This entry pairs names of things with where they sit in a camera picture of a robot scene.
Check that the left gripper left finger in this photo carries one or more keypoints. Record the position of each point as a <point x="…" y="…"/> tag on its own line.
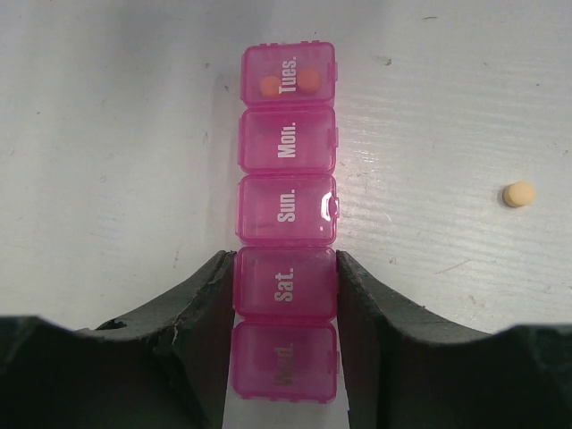
<point x="164" y="364"/>

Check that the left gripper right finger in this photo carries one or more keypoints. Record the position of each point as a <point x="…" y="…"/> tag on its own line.
<point x="406" y="367"/>

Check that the pink weekly pill organizer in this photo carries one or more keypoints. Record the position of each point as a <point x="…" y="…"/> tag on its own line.
<point x="284" y="346"/>

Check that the orange pill in organizer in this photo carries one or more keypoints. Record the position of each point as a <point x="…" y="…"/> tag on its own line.
<point x="269" y="86"/>
<point x="309" y="80"/>

